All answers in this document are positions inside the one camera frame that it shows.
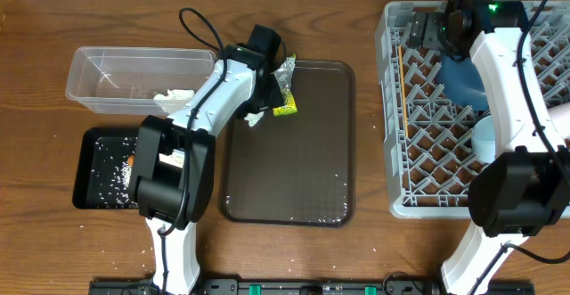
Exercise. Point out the grey dishwasher rack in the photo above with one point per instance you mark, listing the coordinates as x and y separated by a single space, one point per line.
428 172

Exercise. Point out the wooden chopstick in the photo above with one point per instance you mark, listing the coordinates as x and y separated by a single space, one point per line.
402 91

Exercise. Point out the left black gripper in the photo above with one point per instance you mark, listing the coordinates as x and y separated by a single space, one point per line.
251 106

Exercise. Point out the white paper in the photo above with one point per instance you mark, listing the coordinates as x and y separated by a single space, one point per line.
167 103

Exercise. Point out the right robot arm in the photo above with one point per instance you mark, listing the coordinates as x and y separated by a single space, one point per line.
526 187

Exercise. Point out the blue plastic plate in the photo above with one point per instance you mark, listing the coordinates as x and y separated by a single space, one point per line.
462 83

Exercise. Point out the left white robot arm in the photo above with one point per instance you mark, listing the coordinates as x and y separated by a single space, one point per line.
174 161

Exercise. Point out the black waste tray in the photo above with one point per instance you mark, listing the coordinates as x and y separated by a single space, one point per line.
80 192

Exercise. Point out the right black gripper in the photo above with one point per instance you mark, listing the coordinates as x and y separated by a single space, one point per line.
430 35

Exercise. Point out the light blue bowl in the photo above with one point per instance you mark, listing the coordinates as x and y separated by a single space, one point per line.
483 140

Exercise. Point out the brown serving tray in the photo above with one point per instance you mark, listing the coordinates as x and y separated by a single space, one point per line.
296 169

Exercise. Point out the foil snack wrapper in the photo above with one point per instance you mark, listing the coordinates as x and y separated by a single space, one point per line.
284 76

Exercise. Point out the pile of white rice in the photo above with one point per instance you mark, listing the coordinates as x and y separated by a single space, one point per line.
110 173

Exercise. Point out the clear plastic bin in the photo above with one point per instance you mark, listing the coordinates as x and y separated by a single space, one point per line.
124 80

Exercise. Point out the white cup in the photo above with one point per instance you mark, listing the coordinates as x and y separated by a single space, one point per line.
560 117

